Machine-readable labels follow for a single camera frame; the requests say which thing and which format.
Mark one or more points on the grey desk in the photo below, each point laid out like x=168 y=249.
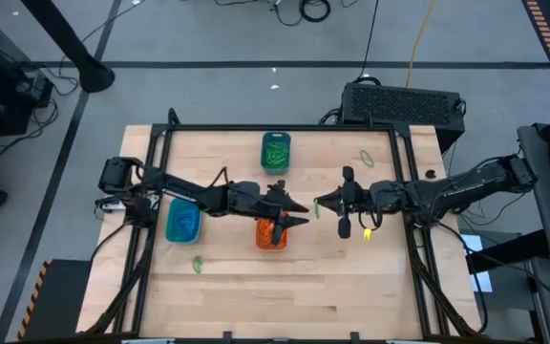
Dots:
x=535 y=215

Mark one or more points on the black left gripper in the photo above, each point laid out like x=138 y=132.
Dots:
x=270 y=200

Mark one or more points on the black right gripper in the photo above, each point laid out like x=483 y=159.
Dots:
x=356 y=198

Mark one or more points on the small dark brown object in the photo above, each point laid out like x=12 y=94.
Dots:
x=430 y=174

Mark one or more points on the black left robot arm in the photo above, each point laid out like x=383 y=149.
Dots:
x=198 y=193

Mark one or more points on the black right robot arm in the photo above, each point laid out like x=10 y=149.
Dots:
x=447 y=193

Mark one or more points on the black pole stand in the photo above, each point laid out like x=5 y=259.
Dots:
x=65 y=38

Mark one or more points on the black metal table frame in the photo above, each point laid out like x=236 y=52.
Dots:
x=280 y=127

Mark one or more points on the dark teal plastic basket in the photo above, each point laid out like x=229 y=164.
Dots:
x=263 y=138

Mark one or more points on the silver aluminium bar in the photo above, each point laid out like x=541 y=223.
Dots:
x=148 y=341

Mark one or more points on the orange plastic basket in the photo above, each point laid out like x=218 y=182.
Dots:
x=259 y=239

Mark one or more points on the black computer case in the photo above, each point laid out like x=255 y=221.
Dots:
x=399 y=107

